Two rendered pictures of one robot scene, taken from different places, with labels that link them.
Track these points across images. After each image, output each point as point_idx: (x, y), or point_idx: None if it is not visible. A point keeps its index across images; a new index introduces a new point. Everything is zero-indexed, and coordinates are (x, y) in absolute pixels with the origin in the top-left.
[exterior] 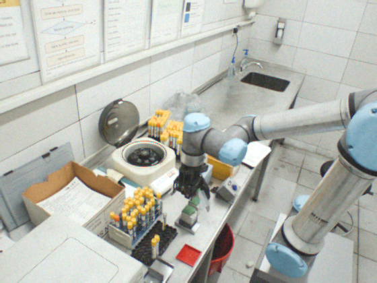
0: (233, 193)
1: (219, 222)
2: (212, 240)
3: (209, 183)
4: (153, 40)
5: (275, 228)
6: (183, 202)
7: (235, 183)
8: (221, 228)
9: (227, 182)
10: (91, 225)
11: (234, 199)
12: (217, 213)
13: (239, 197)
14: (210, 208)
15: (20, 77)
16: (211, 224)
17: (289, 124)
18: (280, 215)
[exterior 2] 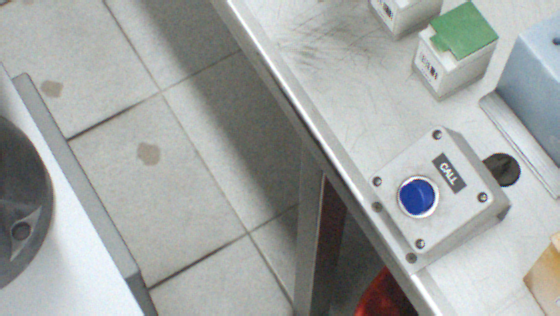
0: (384, 170)
1: (295, 75)
2: (226, 1)
3: (554, 171)
4: None
5: (88, 228)
6: (481, 0)
7: (443, 219)
8: (270, 80)
9: (456, 158)
10: None
11: (390, 228)
12: (345, 99)
13: (407, 282)
14: (391, 87)
15: None
16: (305, 40)
17: None
18: (135, 313)
